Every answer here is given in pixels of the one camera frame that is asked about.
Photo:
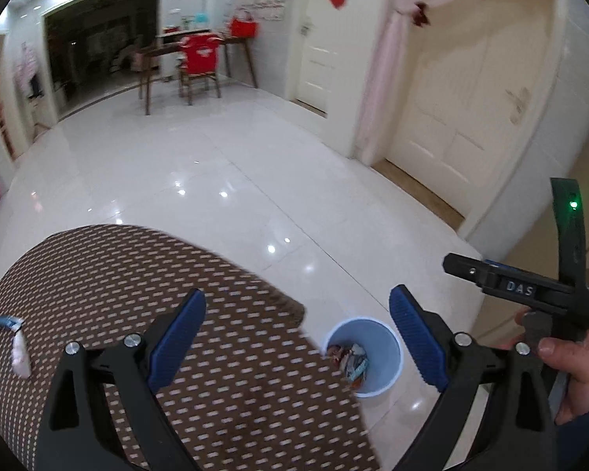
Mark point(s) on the red covered wooden chair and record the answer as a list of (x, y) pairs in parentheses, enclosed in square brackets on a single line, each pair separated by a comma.
[(200, 61)]

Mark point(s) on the clothes rack with garments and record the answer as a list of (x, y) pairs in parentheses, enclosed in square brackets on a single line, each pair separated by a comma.
[(27, 73)]

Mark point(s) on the person's right hand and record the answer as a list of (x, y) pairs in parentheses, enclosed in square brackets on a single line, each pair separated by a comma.
[(571, 358)]

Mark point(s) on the blue white snack wrapper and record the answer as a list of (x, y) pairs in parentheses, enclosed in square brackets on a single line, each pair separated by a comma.
[(11, 323)]

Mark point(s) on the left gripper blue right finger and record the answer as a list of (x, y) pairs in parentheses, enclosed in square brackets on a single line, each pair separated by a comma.
[(424, 334)]

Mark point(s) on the trash pile in bin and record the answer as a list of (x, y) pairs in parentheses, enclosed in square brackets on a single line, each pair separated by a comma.
[(352, 361)]

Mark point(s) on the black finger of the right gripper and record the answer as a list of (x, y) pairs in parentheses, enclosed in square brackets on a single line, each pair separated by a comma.
[(466, 268)]

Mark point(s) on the pink lace curtain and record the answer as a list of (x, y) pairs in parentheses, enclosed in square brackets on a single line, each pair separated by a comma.
[(387, 68)]

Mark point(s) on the dark wooden dining table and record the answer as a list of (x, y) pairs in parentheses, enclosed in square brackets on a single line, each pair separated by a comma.
[(148, 55)]

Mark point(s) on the brown patterned tablecloth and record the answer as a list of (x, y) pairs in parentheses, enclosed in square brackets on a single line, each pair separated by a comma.
[(124, 348)]

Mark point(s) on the light blue trash bin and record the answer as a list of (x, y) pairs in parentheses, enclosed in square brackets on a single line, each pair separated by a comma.
[(367, 353)]

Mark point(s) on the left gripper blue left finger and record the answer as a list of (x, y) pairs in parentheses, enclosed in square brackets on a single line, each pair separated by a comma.
[(170, 337)]

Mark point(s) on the cream panel door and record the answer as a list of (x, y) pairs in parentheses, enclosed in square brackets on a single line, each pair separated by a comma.
[(471, 83)]

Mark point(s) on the red gift bag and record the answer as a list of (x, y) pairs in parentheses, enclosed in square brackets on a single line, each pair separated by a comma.
[(243, 25)]

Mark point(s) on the white inner door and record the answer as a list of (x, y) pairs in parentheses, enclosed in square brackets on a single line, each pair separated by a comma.
[(318, 55)]

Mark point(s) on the white tissue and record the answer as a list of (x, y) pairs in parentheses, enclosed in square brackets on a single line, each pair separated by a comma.
[(19, 357)]

